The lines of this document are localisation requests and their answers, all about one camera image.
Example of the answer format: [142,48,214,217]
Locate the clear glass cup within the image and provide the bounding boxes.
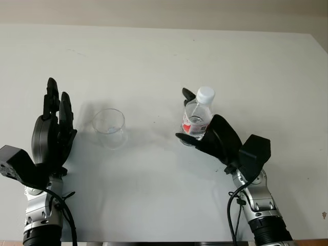
[92,108,128,151]

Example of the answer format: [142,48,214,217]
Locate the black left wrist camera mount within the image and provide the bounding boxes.
[0,145,51,190]

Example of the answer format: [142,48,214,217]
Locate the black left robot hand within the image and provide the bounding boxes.
[30,77,78,170]

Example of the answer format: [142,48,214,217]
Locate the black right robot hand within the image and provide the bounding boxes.
[175,88,243,169]

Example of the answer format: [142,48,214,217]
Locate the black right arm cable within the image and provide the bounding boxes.
[227,178,260,244]

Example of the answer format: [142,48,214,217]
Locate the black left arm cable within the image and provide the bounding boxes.
[43,188,78,246]

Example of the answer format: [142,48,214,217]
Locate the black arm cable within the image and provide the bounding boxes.
[43,188,78,246]
[227,178,260,244]

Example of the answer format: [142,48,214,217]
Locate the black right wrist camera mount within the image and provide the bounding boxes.
[238,134,271,186]

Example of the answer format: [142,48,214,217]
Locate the clear water bottle white cap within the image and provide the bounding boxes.
[181,86,216,147]

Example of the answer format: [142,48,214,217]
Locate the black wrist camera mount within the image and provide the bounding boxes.
[0,145,51,190]
[238,134,271,186]

